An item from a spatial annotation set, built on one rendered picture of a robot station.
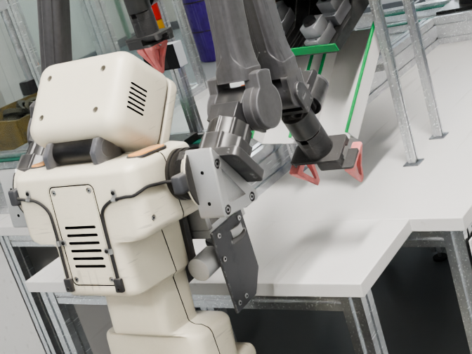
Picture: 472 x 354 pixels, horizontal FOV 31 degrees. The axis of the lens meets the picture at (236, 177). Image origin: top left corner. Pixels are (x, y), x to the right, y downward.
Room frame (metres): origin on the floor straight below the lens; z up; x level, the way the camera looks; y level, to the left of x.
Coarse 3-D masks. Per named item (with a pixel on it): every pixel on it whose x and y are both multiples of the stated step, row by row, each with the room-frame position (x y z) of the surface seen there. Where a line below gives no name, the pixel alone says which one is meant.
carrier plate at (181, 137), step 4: (192, 132) 2.39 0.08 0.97; (196, 132) 2.38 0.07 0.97; (172, 136) 2.42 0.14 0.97; (176, 136) 2.40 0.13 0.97; (180, 136) 2.39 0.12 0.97; (184, 136) 2.37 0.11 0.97; (188, 136) 2.36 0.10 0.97; (192, 136) 2.36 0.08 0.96; (196, 136) 2.37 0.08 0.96; (172, 140) 2.37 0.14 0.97; (176, 140) 2.35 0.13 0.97; (180, 140) 2.34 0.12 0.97; (184, 140) 2.33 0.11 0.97; (188, 140) 2.34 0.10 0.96; (192, 140) 2.36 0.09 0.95; (188, 144) 2.34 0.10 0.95
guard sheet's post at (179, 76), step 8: (160, 0) 2.42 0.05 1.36; (160, 8) 2.41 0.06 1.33; (168, 24) 2.42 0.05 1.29; (168, 40) 2.40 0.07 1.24; (176, 72) 2.41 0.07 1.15; (184, 72) 2.42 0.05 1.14; (176, 80) 2.41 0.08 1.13; (184, 80) 2.42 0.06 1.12; (176, 88) 2.42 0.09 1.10; (184, 88) 2.40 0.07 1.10; (184, 96) 2.41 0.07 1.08; (192, 96) 2.42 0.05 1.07; (184, 104) 2.41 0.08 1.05; (192, 104) 2.42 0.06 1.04; (184, 112) 2.42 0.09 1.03; (192, 112) 2.40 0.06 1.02; (192, 120) 2.40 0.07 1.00; (200, 120) 2.42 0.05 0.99; (192, 128) 2.41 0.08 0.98; (200, 128) 2.42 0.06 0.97
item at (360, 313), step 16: (48, 304) 1.90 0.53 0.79; (64, 304) 1.91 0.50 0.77; (96, 304) 1.81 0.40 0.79; (208, 304) 1.62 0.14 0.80; (224, 304) 1.59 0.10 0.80; (256, 304) 1.54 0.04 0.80; (272, 304) 1.52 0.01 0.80; (288, 304) 1.50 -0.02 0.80; (304, 304) 1.47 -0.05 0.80; (320, 304) 1.45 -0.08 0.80; (336, 304) 1.43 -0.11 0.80; (352, 304) 1.42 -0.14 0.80; (368, 304) 1.42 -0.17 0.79; (64, 320) 1.89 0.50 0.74; (352, 320) 1.42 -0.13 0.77; (368, 320) 1.40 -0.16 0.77; (64, 336) 1.90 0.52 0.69; (80, 336) 1.91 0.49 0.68; (352, 336) 1.42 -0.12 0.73; (368, 336) 1.40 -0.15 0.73; (80, 352) 1.89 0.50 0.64; (368, 352) 1.41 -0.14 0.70; (384, 352) 1.42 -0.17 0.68
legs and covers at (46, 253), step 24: (0, 240) 2.46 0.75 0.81; (24, 240) 2.40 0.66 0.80; (408, 240) 1.60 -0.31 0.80; (432, 240) 1.57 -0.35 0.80; (456, 240) 1.54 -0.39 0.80; (24, 264) 2.44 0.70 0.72; (456, 264) 1.54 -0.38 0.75; (24, 288) 2.45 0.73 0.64; (456, 288) 1.55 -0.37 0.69; (96, 312) 2.65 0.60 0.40; (48, 336) 2.43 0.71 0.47; (96, 336) 2.62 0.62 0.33
